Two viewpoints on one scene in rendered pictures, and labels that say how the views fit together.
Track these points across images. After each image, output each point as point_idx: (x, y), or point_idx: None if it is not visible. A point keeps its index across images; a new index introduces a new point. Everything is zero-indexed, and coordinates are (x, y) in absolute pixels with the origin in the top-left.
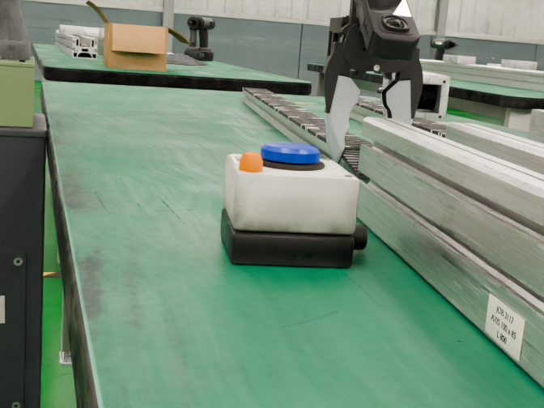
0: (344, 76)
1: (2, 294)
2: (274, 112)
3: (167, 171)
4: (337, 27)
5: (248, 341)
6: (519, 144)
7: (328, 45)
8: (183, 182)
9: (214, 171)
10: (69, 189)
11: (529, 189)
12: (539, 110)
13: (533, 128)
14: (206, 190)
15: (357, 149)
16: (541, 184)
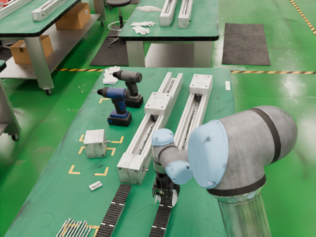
0: (173, 189)
1: None
2: None
3: (218, 217)
4: (173, 184)
5: None
6: (177, 141)
7: (171, 196)
8: (216, 204)
9: (204, 218)
10: None
11: (199, 122)
12: (139, 167)
13: (139, 171)
14: (212, 197)
15: (167, 203)
16: (198, 122)
